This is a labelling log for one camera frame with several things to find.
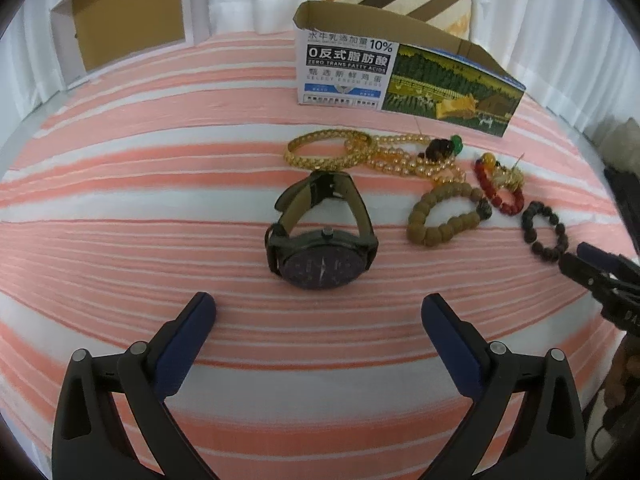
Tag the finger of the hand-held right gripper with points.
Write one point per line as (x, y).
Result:
(597, 255)
(580, 269)

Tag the dark object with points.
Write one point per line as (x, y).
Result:
(622, 160)

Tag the brown cabinet door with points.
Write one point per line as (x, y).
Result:
(125, 25)

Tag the black wrist watch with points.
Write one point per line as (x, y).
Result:
(320, 260)

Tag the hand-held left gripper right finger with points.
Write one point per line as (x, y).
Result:
(450, 340)

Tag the pink striped bed sheet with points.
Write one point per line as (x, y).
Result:
(150, 210)

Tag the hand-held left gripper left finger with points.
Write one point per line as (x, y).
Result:
(186, 330)

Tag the printed cardboard box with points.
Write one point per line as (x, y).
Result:
(345, 70)

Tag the person's right hand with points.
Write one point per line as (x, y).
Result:
(619, 375)

